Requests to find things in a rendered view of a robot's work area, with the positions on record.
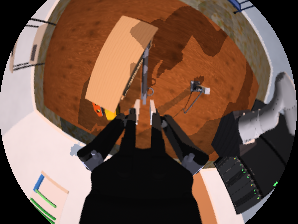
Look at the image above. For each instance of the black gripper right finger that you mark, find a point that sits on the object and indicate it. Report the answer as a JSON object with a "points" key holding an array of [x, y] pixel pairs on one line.
{"points": [[190, 156]]}

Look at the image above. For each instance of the brown wooden cabinet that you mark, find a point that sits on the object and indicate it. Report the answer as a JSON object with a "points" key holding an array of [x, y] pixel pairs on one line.
{"points": [[118, 62]]}

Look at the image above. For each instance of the orange spirit level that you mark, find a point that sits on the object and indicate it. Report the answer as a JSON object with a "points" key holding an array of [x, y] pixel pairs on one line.
{"points": [[98, 109]]}

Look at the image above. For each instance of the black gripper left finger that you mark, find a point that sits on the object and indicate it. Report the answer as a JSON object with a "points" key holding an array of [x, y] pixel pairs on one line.
{"points": [[94, 153]]}

